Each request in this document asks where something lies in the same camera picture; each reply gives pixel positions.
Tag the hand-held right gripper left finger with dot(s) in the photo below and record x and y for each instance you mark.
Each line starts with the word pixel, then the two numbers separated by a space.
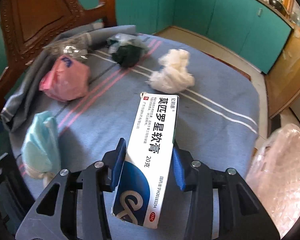
pixel 117 165

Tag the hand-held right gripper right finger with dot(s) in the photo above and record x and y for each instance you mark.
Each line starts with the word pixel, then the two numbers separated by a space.
pixel 181 170

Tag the white and blue medicine box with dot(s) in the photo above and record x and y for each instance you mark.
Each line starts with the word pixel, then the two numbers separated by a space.
pixel 150 155

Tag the translucent plastic bag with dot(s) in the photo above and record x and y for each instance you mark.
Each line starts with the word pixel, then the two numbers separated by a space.
pixel 277 180

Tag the grey-blue striped cloth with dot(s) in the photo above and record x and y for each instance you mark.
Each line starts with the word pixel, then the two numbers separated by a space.
pixel 215 100

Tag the blue face mask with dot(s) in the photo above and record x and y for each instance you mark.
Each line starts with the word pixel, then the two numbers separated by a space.
pixel 40 142

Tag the large white crumpled tissue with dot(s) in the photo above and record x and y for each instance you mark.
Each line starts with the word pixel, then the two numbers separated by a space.
pixel 170 75

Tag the pink plastic bag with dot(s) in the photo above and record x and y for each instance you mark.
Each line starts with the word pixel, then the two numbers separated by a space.
pixel 65 80

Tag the dark crumpled bag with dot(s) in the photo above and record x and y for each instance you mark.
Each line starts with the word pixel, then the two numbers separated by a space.
pixel 127 55

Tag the clear plastic wrapper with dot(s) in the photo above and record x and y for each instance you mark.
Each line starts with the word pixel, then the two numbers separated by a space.
pixel 70 48

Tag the carved wooden chair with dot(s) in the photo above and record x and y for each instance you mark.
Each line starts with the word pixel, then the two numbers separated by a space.
pixel 35 12

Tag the small steel pot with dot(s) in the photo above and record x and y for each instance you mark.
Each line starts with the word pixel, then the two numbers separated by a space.
pixel 275 2

